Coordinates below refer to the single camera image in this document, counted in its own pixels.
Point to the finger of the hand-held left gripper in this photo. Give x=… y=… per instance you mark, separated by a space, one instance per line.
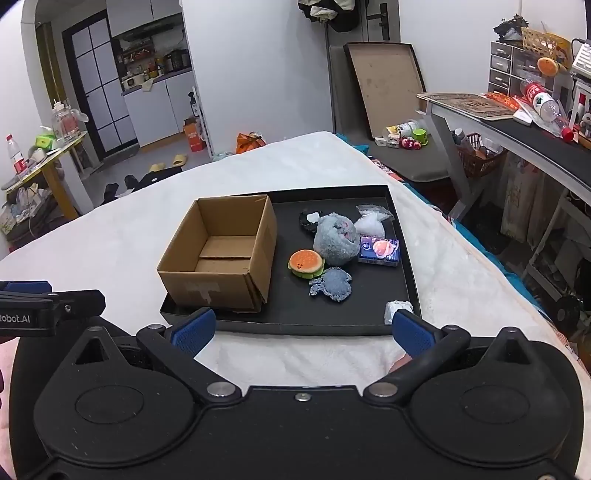
x=28 y=287

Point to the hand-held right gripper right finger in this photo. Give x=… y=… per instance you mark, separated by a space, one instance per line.
x=413 y=334

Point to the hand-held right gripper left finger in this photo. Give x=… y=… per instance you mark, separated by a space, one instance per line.
x=194 y=331

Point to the white plastic wad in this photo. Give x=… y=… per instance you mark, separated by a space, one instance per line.
x=397 y=310

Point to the black shallow tray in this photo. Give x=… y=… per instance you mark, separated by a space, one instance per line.
x=369 y=300

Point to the small blue tissue pack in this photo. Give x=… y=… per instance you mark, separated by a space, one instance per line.
x=378 y=249

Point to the blue-grey knitted cloth toy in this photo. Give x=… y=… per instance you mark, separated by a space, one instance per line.
x=332 y=284

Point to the brown cardboard box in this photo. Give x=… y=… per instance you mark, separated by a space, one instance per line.
x=258 y=249

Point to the clear plastic bag white filling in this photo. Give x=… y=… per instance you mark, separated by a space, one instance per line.
x=374 y=220

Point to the grey fluffy plush toy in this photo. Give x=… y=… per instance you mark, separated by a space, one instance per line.
x=334 y=242

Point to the yellow table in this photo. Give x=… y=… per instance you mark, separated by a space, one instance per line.
x=57 y=182

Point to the burger plush toy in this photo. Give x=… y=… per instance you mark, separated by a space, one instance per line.
x=305 y=264

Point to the black socks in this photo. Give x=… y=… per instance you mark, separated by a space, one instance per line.
x=113 y=189

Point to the plastic bottle with red label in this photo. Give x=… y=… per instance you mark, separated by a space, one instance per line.
x=16 y=157

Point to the green tissue box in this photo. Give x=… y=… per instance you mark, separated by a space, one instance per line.
x=45 y=141

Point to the black and white beaded patch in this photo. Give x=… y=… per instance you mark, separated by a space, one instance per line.
x=308 y=221

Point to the black laptop bag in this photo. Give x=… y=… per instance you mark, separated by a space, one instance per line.
x=159 y=177

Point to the yellow slipper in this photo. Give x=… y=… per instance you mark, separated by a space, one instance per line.
x=179 y=160
x=157 y=167

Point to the glass jar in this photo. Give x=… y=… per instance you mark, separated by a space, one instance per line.
x=63 y=122

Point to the brown plastic basket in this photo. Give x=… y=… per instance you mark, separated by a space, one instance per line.
x=480 y=159

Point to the red toy figures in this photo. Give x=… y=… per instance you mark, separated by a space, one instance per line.
x=410 y=143

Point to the orange carton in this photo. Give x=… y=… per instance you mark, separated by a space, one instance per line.
x=194 y=137

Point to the orange bag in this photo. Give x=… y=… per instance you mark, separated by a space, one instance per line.
x=250 y=144

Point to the green toy cup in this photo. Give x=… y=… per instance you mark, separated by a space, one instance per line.
x=420 y=137

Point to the white narrow rack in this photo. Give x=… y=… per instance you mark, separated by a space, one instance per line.
x=205 y=129

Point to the black framed glass door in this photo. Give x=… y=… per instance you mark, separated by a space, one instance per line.
x=101 y=87

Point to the white kitchen cabinet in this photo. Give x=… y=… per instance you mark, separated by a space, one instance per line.
x=157 y=101

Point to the white desk with black mat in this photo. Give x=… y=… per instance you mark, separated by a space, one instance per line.
x=531 y=138

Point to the brown printed cardboard sheet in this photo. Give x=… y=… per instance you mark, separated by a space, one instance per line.
x=466 y=106

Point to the black framed brown board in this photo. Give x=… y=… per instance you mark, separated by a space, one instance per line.
x=385 y=87

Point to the clear bottle with red label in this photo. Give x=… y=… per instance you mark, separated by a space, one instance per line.
x=547 y=106

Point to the grey drawer organizer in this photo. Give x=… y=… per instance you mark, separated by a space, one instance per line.
x=505 y=69

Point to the orange round plush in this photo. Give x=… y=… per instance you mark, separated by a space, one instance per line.
x=548 y=67

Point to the woven bamboo basket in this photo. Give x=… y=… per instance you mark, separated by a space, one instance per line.
x=547 y=46

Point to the hanging clothes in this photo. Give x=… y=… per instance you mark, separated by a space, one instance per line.
x=330 y=11

